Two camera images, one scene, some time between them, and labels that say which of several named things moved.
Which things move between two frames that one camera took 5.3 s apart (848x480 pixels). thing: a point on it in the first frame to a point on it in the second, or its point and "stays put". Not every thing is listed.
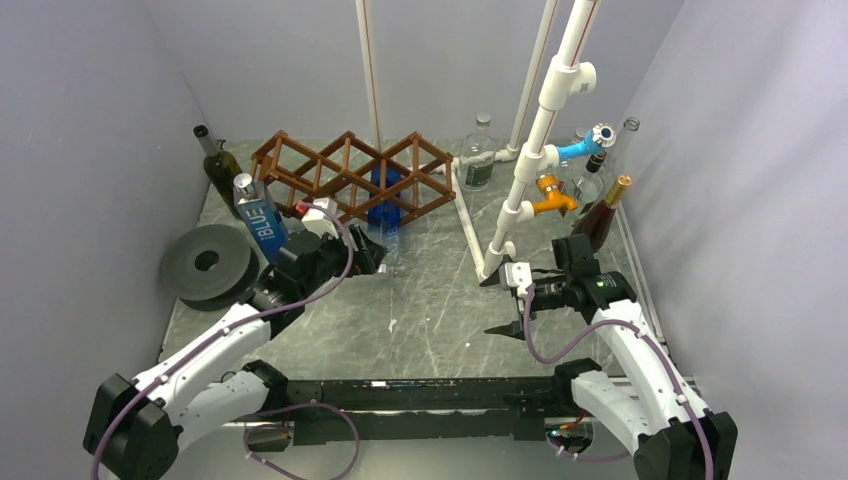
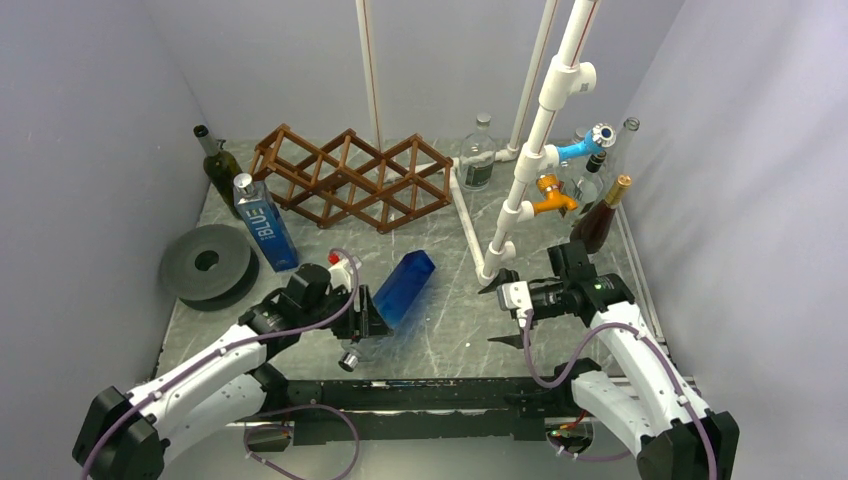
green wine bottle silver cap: [221, 170] stays put
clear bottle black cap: [588, 188] stays put
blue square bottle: [261, 217] stays put
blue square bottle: [384, 215] to [399, 291]
